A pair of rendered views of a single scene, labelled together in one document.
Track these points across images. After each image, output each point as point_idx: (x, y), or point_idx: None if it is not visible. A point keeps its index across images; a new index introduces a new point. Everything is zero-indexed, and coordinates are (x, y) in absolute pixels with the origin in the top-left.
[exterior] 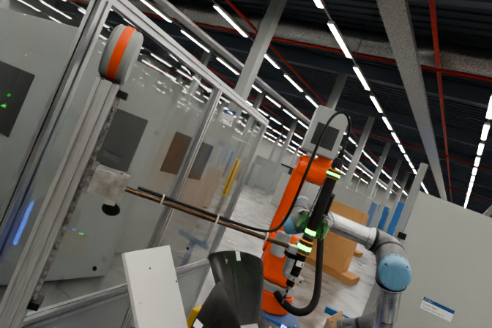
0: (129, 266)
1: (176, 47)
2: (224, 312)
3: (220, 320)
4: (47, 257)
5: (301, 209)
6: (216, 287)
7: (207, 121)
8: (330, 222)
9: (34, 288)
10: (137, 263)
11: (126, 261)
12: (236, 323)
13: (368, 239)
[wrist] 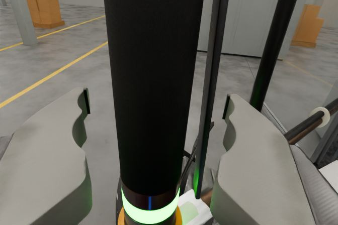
0: (322, 171)
1: None
2: (194, 149)
3: (193, 150)
4: (329, 134)
5: (245, 101)
6: (210, 123)
7: None
8: (60, 97)
9: (318, 154)
10: (337, 185)
11: (327, 164)
12: (183, 175)
13: None
